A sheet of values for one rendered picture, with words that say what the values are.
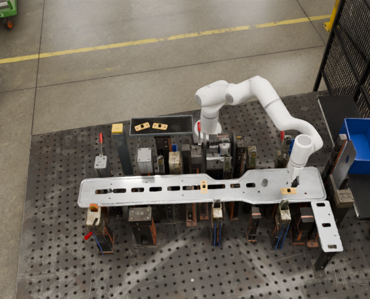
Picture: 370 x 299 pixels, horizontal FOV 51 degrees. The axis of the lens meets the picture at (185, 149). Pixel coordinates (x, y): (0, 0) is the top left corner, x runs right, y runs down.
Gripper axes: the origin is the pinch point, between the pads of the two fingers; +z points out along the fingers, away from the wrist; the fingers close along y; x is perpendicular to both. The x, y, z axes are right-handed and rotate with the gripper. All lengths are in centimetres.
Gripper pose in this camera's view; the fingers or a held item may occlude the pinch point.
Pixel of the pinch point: (292, 178)
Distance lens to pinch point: 211.7
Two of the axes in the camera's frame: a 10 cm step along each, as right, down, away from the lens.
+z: 0.4, 6.2, 7.8
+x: 10.0, -0.5, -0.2
